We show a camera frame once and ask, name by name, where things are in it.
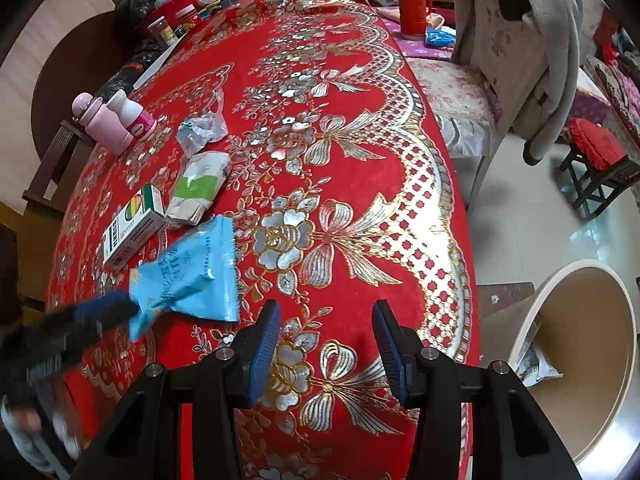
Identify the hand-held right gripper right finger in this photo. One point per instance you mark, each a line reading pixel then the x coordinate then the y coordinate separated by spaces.
pixel 387 350

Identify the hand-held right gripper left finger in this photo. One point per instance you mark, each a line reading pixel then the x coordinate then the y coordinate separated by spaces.
pixel 265 350

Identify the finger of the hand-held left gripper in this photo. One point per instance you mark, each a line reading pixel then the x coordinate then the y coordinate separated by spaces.
pixel 107 310

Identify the light blue snack packet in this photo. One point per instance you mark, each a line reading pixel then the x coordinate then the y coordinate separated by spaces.
pixel 190 275

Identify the silver white snack bag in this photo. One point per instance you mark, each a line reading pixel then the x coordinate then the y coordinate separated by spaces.
pixel 537 360

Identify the beige round waste bin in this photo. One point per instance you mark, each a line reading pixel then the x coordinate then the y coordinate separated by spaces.
pixel 585 360

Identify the person's left forearm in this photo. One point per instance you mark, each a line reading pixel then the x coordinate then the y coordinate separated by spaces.
pixel 35 445

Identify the white medicine box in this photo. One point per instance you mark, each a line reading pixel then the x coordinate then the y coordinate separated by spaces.
pixel 132 230

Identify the dark wooden slatted chair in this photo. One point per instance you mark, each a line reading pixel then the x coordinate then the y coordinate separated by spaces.
pixel 50 175

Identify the green white soft packet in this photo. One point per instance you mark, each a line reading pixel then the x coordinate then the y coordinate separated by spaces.
pixel 197 185

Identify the red gold floral tablecloth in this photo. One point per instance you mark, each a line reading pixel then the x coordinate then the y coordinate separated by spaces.
pixel 350 160

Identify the white bottle pink label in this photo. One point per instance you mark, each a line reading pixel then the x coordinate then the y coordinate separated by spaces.
pixel 132 115

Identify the clear crumpled plastic bag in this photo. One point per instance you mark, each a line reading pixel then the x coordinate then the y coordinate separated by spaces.
pixel 200 130

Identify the black floral bag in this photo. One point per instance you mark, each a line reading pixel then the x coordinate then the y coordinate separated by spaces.
pixel 125 75

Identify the round dark wooden tabletop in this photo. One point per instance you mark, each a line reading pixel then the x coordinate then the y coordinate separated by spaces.
pixel 70 55

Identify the chair with floral cushion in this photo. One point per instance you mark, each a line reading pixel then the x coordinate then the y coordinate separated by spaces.
pixel 455 95

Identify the dark wooden stool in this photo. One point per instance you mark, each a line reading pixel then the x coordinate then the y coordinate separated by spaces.
pixel 600 180

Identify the small medicine bottle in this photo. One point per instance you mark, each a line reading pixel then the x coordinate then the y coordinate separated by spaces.
pixel 164 31
pixel 187 19

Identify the red seat cushion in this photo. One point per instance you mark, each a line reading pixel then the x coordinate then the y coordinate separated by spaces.
pixel 595 142

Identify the red plastic basin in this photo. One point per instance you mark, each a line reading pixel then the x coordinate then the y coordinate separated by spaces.
pixel 172 7

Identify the blue plastic bag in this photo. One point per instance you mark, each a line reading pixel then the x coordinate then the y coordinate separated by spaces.
pixel 440 37

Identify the grey fleece coat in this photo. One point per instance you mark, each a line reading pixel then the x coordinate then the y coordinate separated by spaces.
pixel 540 50

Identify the red thermos flask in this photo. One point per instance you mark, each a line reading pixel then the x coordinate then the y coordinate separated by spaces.
pixel 414 5

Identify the sofa with floral quilts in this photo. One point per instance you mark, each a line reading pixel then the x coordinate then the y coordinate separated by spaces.
pixel 617 75

